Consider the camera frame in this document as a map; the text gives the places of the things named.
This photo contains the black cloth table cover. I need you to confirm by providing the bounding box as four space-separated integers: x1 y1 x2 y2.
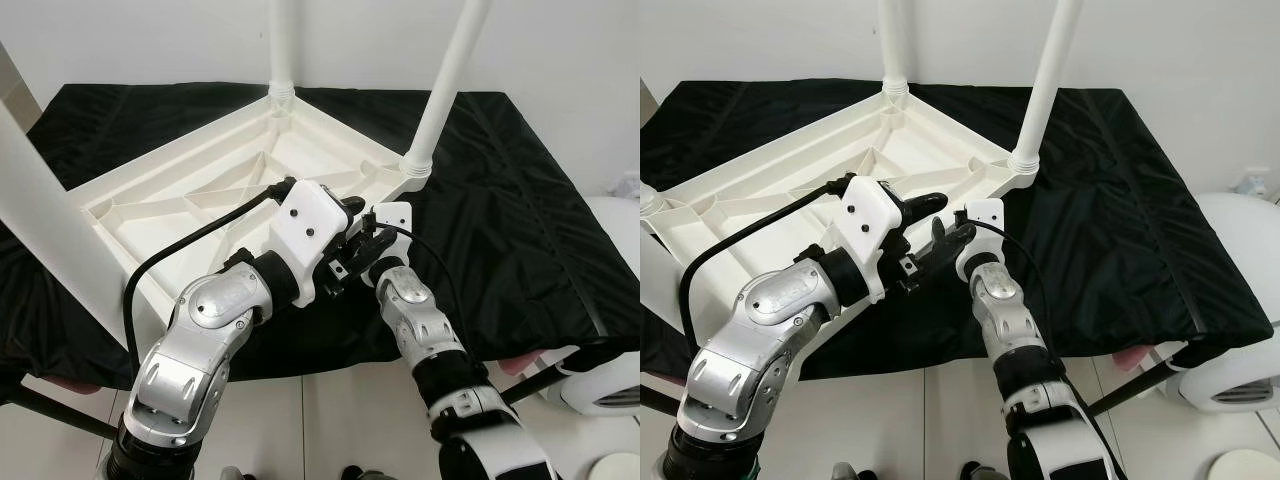
640 80 1276 386
0 82 641 401

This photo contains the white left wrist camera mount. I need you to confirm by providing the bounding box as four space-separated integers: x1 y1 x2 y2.
838 175 911 301
270 180 353 306

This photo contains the white round disc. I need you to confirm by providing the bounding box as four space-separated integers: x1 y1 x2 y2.
1205 450 1280 480
590 452 641 480

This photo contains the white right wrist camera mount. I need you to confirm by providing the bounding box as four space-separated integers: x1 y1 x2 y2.
953 198 1004 281
370 202 414 269

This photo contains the black table frame bar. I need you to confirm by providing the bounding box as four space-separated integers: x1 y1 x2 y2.
0 385 116 441

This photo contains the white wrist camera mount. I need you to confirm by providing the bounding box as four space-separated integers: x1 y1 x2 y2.
370 202 414 269
953 198 1004 281
270 180 353 306
838 175 911 301

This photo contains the white rounded object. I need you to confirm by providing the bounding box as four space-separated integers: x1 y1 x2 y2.
1160 190 1280 413
560 195 641 416

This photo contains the white plastic children table top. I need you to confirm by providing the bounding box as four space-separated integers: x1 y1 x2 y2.
78 85 433 336
655 82 1041 346

